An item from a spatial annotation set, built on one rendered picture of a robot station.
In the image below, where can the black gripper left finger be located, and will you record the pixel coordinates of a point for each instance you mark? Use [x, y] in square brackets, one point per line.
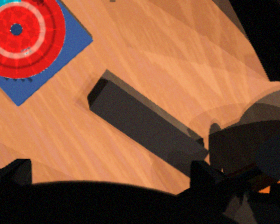
[16, 173]

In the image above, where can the red cd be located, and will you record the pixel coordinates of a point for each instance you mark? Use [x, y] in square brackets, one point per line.
[40, 42]

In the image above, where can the black rectangular bar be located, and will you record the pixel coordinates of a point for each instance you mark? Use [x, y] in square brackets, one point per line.
[150, 130]

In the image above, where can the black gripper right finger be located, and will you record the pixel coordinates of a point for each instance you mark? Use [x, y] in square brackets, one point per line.
[217, 191]

